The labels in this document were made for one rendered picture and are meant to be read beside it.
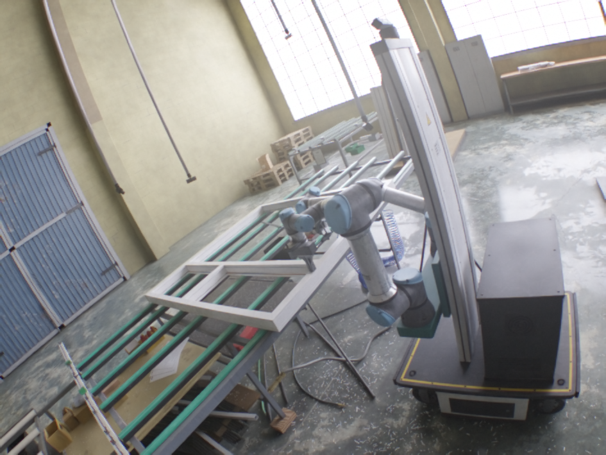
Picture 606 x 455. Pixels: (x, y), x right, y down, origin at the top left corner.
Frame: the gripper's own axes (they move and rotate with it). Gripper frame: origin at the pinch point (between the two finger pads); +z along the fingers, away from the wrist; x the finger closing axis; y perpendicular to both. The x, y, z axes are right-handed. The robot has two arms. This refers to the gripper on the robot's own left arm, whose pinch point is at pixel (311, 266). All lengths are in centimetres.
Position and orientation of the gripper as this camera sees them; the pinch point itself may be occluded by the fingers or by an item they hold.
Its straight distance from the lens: 161.1
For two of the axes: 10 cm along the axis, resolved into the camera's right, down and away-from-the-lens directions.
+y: 5.3, -5.0, 6.8
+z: 3.9, 8.6, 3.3
